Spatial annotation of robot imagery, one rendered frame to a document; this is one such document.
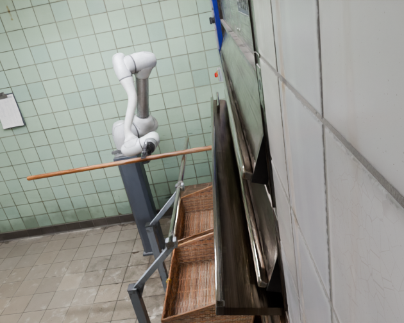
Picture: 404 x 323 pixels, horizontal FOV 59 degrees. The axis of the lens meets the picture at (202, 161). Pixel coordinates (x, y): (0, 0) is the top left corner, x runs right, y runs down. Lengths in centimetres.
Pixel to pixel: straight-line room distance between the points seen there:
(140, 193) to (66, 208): 126
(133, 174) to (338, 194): 283
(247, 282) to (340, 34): 76
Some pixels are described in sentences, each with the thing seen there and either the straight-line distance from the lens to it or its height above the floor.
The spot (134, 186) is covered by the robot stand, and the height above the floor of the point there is 72.
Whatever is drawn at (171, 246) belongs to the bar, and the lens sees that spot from 148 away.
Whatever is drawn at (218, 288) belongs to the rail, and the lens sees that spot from 85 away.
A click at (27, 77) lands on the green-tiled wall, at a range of 372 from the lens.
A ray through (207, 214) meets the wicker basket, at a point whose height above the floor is 59.
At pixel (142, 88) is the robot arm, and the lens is 277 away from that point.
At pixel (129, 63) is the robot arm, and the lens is 261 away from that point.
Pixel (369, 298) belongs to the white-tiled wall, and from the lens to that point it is 21.
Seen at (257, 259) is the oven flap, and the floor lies 147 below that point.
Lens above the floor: 202
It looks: 24 degrees down
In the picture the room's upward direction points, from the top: 11 degrees counter-clockwise
